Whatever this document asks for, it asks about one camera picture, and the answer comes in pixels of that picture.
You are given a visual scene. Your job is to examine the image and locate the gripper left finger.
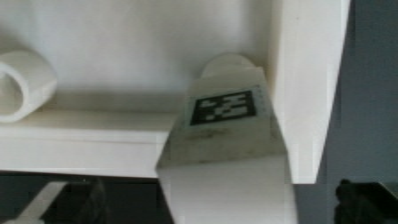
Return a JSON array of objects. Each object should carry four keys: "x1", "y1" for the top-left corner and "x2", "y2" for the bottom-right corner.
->
[{"x1": 14, "y1": 179, "x2": 112, "y2": 224}]

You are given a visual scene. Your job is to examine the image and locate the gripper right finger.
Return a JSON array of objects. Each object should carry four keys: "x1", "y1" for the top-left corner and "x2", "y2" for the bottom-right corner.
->
[{"x1": 334, "y1": 179, "x2": 398, "y2": 224}]

